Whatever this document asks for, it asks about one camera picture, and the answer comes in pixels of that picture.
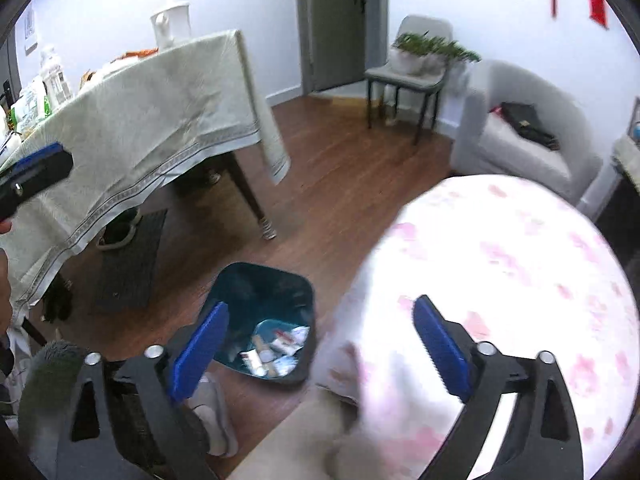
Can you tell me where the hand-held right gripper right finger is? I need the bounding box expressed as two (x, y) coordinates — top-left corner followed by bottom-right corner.
(412, 295), (585, 480)

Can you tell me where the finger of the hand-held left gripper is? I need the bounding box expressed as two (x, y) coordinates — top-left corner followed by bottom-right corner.
(0, 142), (74, 222)

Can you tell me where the red white card package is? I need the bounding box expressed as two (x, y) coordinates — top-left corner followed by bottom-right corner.
(272, 327), (309, 356)

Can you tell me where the grey armchair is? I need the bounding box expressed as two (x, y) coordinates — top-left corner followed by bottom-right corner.
(450, 59), (603, 206)

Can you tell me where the dark wooden table leg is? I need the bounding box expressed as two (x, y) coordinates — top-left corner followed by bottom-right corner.
(227, 152), (277, 240)

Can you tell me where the grey door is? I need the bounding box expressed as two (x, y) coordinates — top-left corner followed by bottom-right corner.
(295, 0), (388, 96)

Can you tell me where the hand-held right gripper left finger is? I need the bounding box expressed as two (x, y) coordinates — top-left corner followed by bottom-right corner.
(56, 301), (231, 480)

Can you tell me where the dark floor mat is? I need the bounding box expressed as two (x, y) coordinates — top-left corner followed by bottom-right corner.
(95, 208), (168, 313)

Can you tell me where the pink printed tablecloth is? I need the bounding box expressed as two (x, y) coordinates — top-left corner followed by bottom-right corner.
(312, 174), (640, 480)

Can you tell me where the grey dining chair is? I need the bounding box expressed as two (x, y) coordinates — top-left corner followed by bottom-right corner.
(365, 15), (453, 145)

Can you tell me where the cardboard tape ring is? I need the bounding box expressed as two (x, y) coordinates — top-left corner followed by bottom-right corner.
(252, 334), (278, 376)

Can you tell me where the black bag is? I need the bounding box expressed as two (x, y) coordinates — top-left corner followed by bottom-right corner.
(500, 102), (560, 151)

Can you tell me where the red wall scroll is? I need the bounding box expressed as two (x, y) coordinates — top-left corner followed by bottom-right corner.
(586, 0), (610, 28)

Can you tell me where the white slipper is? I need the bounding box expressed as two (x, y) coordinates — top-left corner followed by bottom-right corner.
(192, 375), (238, 457)

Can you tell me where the dark teal trash bin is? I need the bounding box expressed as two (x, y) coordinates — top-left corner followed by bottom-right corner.
(196, 261), (316, 386)

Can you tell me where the potted green plant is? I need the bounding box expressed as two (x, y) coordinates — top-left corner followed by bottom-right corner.
(435, 40), (483, 68)
(390, 32), (446, 73)

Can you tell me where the dark shoe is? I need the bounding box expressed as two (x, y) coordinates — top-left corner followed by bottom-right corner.
(96, 210), (143, 252)

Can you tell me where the white electric kettle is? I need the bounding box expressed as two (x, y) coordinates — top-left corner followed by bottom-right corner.
(150, 1), (192, 51)

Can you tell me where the white plastic jug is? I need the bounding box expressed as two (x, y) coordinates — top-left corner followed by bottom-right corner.
(40, 45), (73, 106)

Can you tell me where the beige patterned tablecloth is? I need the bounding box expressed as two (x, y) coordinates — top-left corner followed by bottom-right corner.
(0, 29), (292, 311)

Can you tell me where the beige floor mat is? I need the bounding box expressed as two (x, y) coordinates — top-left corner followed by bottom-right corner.
(220, 390), (361, 480)

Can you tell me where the grey fleece clothing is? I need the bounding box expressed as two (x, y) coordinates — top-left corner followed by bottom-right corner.
(20, 340), (101, 461)

